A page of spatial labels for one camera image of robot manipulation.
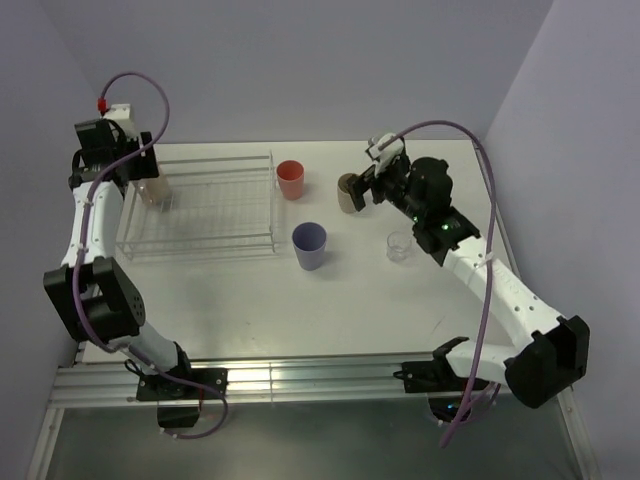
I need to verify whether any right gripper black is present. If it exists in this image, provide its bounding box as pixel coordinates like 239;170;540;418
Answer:
342;155;425;223

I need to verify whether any beige plastic cup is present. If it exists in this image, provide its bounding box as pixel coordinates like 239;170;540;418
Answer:
337;173;358;214

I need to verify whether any pink ceramic mug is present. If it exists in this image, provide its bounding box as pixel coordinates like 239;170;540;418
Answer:
137;171;172;207

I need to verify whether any purple plastic cup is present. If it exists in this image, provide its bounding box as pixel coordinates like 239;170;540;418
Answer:
292;222;327;271

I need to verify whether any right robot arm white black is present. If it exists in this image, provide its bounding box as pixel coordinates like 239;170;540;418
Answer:
347;155;590;408

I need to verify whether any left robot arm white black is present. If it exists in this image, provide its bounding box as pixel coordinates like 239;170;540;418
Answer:
43;111;195;399

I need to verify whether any clear acrylic dish rack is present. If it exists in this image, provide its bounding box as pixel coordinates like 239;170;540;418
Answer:
116;151;277;261

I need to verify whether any red plastic cup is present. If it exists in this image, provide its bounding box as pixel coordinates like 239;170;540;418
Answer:
276;160;304;201

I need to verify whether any clear glass near centre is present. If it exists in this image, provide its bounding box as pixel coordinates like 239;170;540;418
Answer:
386;231;412;263

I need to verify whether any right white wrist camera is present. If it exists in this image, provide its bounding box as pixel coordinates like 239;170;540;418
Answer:
365;133;405;177

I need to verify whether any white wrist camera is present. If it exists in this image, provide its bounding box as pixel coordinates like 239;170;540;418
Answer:
365;133;405;177
102;104;139;141

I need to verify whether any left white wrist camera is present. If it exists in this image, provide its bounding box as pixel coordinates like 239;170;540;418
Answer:
102;104;139;141

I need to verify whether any aluminium mounting rail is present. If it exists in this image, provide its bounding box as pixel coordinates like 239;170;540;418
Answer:
48;354;431;409

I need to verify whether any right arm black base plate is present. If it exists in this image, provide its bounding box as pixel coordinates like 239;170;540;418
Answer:
393;359;468;394

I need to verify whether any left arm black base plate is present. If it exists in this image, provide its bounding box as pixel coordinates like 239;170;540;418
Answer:
136;368;228;402

